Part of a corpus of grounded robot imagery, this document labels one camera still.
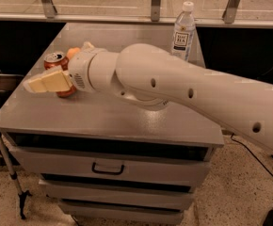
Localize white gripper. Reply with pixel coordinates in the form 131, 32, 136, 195
24, 41, 108, 93

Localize red coke can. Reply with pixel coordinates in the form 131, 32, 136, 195
43, 51, 76, 98

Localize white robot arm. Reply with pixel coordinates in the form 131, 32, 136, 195
24, 43, 273, 153

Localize orange fruit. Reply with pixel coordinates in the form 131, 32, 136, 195
67, 47, 81, 59

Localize grey drawer cabinet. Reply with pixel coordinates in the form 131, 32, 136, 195
0, 22, 225, 226

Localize clear water bottle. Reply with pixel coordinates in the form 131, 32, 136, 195
171, 1, 196, 61

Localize metal tripod leg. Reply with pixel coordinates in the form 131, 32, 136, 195
0, 133, 32, 220

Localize metal window railing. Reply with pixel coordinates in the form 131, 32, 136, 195
0, 0, 273, 27

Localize black drawer handle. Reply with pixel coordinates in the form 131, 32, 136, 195
91, 162, 125, 175

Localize black floor cable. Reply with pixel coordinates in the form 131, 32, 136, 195
230, 134, 273, 226

